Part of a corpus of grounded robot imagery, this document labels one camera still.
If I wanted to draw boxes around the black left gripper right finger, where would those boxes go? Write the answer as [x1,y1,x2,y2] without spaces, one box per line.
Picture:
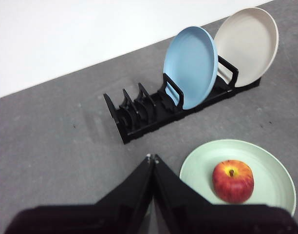
[153,153,298,234]

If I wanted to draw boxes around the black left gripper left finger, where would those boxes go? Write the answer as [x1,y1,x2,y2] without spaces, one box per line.
[4,153,155,234]

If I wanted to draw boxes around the red apple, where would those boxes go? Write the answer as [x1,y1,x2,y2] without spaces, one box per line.
[212,159,255,204]

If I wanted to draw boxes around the green plate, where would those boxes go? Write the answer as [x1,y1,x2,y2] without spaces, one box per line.
[179,139,297,218]

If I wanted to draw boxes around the black plate rack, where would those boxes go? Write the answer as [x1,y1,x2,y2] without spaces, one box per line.
[102,55,261,145]

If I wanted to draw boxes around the blue plate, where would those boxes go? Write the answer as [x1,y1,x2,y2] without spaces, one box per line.
[163,26,219,111]

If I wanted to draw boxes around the cream plate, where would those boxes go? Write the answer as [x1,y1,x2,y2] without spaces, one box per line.
[213,7,279,89]

